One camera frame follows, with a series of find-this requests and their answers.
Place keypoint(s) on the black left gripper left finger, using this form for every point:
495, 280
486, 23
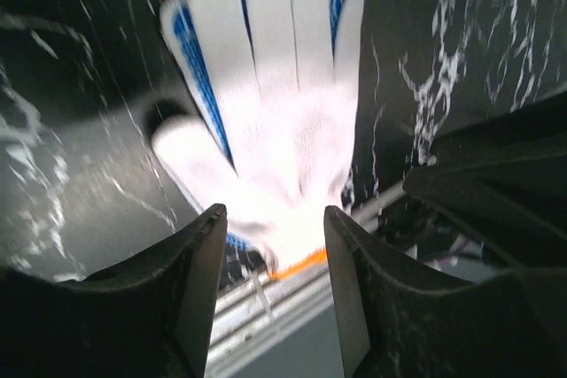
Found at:
148, 316

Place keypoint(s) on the blue dotted white glove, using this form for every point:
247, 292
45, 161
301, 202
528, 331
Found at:
276, 83

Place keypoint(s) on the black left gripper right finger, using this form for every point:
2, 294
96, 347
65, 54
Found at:
399, 318

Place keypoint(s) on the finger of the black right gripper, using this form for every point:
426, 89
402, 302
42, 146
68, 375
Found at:
503, 182

